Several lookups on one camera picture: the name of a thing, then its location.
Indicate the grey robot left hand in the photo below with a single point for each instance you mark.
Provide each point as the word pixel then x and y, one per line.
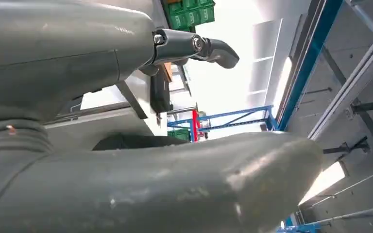
pixel 77 48

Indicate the ribbed grey robot left arm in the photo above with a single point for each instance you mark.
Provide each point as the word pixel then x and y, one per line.
pixel 12 138

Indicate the white table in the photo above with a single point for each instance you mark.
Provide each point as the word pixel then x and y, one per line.
pixel 138 93

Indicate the grey board panel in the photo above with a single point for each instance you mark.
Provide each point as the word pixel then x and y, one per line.
pixel 109 128

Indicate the black zipped case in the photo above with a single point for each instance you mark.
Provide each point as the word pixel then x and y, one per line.
pixel 159 91

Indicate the green plastic crate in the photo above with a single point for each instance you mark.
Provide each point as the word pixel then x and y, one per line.
pixel 189 14
pixel 178 134

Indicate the long ceiling light panel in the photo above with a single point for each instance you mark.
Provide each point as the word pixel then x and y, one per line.
pixel 283 83
pixel 323 181

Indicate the blue steel beam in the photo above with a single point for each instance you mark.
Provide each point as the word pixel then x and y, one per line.
pixel 308 58

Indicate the red post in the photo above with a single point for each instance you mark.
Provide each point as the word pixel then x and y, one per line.
pixel 195 125

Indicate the blue steel rack frame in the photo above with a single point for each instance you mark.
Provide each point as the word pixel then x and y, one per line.
pixel 231 115

